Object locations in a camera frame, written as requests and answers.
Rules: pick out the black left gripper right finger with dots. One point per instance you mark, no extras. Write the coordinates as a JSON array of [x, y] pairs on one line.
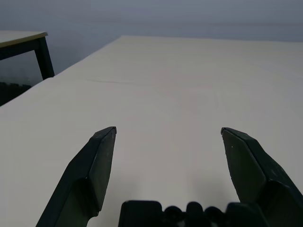
[[251, 165]]

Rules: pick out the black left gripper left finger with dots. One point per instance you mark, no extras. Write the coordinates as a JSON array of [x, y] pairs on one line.
[[94, 165]]

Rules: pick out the wooden side table black legs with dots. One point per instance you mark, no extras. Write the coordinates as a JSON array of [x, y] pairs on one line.
[[23, 39]]

